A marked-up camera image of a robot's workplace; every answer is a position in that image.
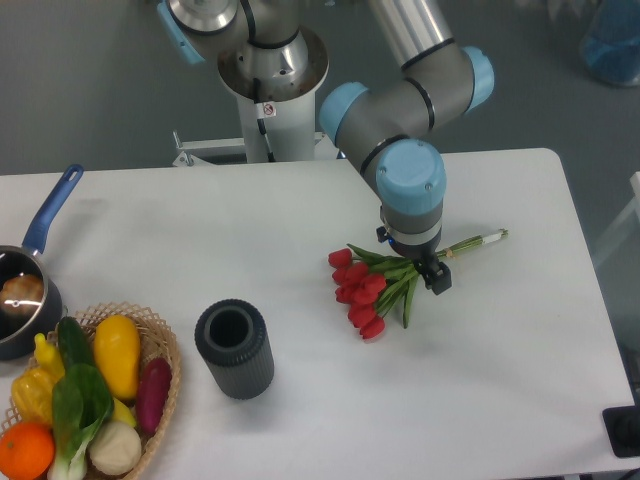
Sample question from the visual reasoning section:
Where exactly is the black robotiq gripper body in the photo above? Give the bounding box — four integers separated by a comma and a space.
388, 234, 441, 262

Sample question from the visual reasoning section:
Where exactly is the red tulip bouquet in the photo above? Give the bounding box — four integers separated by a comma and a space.
327, 228, 510, 341

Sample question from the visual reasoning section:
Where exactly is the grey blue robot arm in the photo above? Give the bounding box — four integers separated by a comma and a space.
157, 1, 494, 294

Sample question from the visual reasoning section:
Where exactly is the dark grey ribbed vase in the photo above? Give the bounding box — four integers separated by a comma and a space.
194, 299, 275, 400

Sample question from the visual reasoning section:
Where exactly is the black device at edge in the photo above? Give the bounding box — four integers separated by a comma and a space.
602, 406, 639, 458

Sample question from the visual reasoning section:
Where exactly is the purple eggplant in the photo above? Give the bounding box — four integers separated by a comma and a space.
135, 357, 172, 435

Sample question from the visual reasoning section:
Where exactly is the blue transparent container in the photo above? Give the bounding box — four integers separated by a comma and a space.
579, 0, 639, 87

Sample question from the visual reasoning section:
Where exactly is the yellow squash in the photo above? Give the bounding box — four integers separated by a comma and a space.
93, 315, 141, 402

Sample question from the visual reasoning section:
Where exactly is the yellow banana tip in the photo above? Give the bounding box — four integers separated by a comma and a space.
111, 398, 137, 428

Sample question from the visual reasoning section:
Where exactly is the dark green cucumber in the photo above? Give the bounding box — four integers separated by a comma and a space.
56, 316, 95, 370

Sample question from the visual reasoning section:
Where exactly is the beige garlic bulb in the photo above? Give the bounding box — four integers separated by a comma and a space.
88, 421, 142, 476

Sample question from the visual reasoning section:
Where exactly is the green bok choy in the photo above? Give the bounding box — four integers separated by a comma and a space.
47, 364, 113, 479

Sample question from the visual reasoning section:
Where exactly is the small yellow gourd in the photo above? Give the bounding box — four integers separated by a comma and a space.
34, 333, 65, 381

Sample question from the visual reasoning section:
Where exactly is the brown bread bun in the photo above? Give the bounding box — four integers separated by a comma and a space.
1, 274, 44, 317

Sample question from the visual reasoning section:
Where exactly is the yellow bell pepper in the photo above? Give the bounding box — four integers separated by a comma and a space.
11, 367, 54, 427

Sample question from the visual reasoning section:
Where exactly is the orange fruit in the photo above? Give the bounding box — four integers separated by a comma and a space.
1, 422, 55, 479

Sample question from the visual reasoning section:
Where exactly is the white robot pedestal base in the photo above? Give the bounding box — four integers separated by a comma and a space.
173, 92, 343, 167

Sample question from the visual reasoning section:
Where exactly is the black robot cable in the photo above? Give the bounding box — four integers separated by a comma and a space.
253, 77, 276, 163

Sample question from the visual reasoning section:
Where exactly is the blue handled saucepan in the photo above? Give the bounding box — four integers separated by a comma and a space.
1, 164, 84, 361

